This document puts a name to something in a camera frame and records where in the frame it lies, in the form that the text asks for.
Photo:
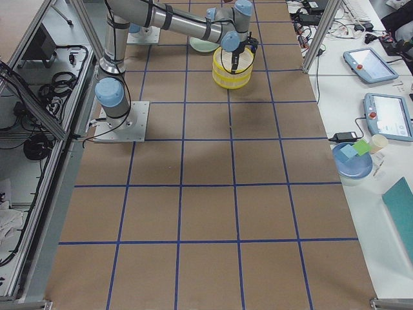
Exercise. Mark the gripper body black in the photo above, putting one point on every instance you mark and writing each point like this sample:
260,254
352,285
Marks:
239,48

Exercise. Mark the teal board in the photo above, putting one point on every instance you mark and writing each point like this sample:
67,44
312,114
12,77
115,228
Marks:
398,200

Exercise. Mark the blue plate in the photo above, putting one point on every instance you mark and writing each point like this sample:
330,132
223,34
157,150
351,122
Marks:
356,167

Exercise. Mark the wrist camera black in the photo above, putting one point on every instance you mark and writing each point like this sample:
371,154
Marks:
252,44

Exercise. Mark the teach pendant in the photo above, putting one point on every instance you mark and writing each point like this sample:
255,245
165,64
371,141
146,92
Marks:
369,66
388,115

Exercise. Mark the upper teach pendant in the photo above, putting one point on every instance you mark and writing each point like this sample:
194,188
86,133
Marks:
369,66

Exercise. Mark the beige cup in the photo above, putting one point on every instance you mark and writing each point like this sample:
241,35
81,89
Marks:
377,143

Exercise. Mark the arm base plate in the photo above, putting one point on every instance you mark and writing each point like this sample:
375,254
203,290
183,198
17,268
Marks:
116,131
143,36

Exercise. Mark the white crumpled cloth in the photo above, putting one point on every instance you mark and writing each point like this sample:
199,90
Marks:
11,219

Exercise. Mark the green foam block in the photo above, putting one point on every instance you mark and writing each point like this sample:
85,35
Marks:
361,147

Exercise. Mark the yellow steamer layer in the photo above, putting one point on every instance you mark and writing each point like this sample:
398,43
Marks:
224,65
230,81

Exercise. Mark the black power adapter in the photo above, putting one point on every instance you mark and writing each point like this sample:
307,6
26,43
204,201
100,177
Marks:
344,137

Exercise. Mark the lower teach pendant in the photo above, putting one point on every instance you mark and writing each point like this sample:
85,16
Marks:
388,115

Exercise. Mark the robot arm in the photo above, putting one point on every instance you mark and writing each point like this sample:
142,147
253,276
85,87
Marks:
227,26
110,88

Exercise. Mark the blue foam block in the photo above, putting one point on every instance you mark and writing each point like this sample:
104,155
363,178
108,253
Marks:
346,153

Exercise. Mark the light green plate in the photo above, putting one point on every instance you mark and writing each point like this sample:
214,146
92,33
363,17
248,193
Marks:
202,46

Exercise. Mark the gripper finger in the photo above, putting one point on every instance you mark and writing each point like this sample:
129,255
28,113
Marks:
234,62

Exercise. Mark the aluminium frame post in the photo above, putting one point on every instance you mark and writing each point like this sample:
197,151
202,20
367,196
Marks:
325,23

